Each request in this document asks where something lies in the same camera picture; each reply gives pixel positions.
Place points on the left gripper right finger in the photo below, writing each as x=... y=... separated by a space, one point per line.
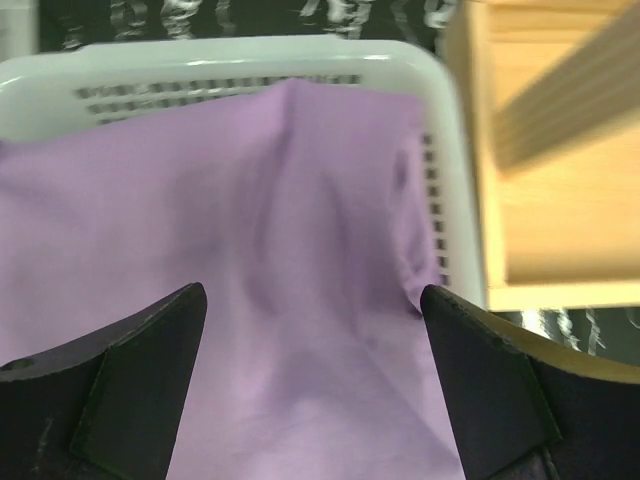
x=522 y=406

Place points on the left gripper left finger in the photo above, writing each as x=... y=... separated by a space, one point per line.
x=106 y=405

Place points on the purple trousers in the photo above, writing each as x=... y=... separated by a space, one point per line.
x=301 y=210

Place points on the white plastic basket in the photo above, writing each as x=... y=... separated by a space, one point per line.
x=49 y=95

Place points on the wooden clothes rack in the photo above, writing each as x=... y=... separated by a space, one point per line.
x=551 y=97

